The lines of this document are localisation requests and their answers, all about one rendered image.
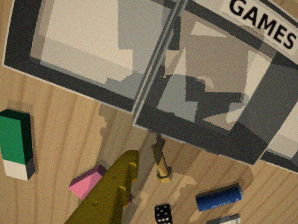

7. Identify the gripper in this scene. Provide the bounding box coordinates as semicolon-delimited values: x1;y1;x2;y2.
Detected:
64;150;139;224

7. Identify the beige usb stick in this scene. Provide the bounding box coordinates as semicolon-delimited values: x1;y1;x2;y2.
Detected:
206;215;241;224

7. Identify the black die with white pips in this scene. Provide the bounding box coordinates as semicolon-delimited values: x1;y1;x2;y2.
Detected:
154;204;173;224

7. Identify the blue battery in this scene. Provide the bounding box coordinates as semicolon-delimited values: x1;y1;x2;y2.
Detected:
196;186;244;212

